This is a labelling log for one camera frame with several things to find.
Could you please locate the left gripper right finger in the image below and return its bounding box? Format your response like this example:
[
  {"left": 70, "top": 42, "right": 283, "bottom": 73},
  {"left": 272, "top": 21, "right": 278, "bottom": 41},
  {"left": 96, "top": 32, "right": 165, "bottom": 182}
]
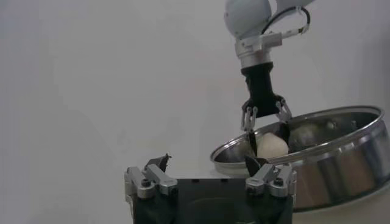
[{"left": 243, "top": 155, "right": 297, "bottom": 198}]

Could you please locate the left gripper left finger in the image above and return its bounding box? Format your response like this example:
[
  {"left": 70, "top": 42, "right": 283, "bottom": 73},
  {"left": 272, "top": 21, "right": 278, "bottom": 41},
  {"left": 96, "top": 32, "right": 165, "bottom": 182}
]
[{"left": 124, "top": 153, "right": 179, "bottom": 200}]

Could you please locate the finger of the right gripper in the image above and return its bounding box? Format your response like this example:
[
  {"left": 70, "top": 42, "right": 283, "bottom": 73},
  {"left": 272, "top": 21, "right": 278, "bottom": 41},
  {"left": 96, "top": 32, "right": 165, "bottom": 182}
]
[
  {"left": 240, "top": 102, "right": 259, "bottom": 156},
  {"left": 275, "top": 97, "right": 293, "bottom": 144}
]

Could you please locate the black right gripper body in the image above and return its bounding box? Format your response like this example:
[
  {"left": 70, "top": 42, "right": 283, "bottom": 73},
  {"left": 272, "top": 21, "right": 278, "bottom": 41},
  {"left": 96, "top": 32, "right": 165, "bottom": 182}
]
[{"left": 240, "top": 62, "right": 286, "bottom": 119}]

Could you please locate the white steamed baozi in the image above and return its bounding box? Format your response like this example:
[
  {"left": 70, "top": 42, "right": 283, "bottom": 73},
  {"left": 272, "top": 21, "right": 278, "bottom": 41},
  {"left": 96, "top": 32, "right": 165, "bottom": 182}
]
[{"left": 255, "top": 132, "right": 289, "bottom": 159}]

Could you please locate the perforated steel steamer basket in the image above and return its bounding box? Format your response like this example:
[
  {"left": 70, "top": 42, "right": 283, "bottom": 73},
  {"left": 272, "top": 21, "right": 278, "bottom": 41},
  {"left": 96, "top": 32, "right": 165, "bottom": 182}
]
[{"left": 209, "top": 105, "right": 390, "bottom": 211}]

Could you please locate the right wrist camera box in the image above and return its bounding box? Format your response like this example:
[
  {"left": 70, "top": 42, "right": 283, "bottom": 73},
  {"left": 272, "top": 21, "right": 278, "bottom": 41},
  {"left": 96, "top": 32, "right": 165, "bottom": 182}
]
[{"left": 262, "top": 25, "right": 310, "bottom": 49}]

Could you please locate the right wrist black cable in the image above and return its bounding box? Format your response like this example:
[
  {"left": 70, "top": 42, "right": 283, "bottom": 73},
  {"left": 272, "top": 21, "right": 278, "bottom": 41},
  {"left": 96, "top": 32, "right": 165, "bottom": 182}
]
[{"left": 261, "top": 5, "right": 311, "bottom": 35}]

